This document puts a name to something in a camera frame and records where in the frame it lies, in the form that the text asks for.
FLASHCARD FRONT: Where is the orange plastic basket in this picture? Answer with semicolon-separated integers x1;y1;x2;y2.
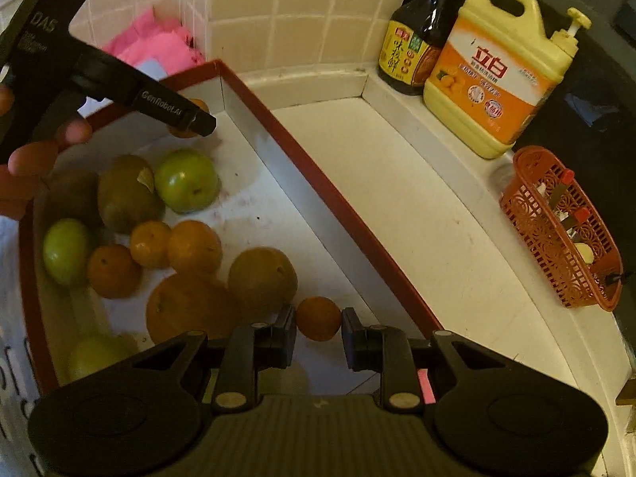
499;145;624;312

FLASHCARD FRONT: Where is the light blue cloth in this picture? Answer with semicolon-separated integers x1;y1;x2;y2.
77;58;167;120

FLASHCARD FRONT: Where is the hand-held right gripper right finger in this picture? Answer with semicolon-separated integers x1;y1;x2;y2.
341;307;503;411

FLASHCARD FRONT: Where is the green plum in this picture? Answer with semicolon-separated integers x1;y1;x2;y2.
67;334;137;383
42;219;93;287
154;149;221;214

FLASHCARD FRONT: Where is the person's left hand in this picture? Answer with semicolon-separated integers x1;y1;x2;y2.
0;83;93;220

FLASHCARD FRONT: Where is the pink cloth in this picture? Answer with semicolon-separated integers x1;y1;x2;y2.
102;7;206;80

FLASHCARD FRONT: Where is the red and white cardboard box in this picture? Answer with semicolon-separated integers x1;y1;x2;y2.
17;58;440;398

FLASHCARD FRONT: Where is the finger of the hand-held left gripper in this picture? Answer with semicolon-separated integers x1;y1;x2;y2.
74;54;217;138

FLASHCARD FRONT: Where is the dark soy sauce bottle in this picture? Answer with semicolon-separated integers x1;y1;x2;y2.
378;0;470;96

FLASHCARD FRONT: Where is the large orange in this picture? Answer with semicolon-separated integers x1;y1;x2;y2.
146;272;239;346

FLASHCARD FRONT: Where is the small orange kumquat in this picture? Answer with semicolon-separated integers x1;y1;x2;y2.
295;297;343;343

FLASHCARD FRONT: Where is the yellow detergent jug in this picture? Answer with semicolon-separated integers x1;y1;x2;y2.
422;0;593;160

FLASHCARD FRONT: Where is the black stove top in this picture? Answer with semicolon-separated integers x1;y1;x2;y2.
464;0;636;170

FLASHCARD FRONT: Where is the orange mandarin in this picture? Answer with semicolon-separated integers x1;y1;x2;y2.
166;98;212;140
129;220;173;269
87;244;142;300
167;219;223;275

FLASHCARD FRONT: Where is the white printed cloth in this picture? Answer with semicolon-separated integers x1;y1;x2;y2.
0;219;41;477

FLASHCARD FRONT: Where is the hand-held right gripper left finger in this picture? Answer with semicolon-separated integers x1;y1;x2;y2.
132;304;298;415

